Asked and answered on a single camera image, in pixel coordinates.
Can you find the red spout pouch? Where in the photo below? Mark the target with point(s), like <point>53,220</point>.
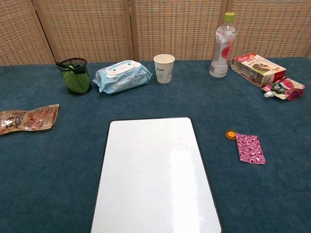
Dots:
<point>286,88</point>

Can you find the red cookie box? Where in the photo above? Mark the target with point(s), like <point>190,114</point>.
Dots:
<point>255,68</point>

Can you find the green cloth in holder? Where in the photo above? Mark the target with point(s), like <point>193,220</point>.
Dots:
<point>73,80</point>

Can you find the white rectangular board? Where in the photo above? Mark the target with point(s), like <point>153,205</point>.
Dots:
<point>155,174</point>

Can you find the brown spout pouch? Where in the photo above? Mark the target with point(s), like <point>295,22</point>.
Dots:
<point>29,119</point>

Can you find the woven folding screen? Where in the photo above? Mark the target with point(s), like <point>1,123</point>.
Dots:
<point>97,29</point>

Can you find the blue wet wipes pack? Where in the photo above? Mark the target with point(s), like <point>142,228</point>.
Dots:
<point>121,75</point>

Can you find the white paper cup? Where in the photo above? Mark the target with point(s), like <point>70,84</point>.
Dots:
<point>164,70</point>

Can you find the teal carpet table cover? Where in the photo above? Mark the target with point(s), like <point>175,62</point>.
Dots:
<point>48,170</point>

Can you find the black mesh pen holder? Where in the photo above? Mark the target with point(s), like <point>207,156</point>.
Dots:
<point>89,82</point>

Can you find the black marker pen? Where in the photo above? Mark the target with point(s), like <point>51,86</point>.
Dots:
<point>63,66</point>

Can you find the clear bottle green cap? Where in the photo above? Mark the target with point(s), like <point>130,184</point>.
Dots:
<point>222,48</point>

